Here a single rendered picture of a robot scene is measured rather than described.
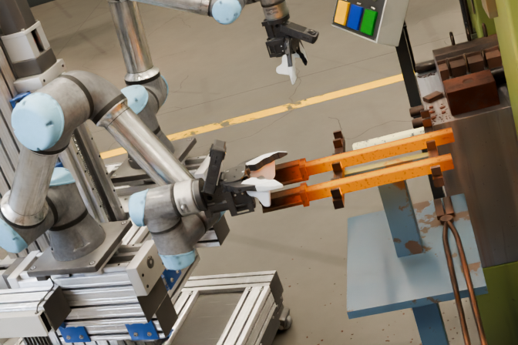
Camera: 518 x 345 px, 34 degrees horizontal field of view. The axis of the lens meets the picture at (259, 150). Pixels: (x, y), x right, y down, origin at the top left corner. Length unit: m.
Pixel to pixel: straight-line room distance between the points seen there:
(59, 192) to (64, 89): 0.44
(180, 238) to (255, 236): 1.94
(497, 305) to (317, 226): 1.43
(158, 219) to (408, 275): 0.57
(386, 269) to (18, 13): 1.19
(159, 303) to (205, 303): 0.67
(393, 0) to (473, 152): 0.68
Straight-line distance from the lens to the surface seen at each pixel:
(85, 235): 2.34
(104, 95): 1.97
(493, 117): 2.18
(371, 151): 1.90
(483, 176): 2.25
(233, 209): 1.82
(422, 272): 1.95
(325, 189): 1.81
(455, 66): 2.28
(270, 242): 3.72
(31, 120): 1.90
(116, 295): 2.37
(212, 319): 3.00
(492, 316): 2.49
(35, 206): 2.15
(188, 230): 1.91
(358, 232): 2.15
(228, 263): 3.69
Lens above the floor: 1.83
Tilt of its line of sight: 23 degrees down
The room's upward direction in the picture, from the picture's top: 19 degrees counter-clockwise
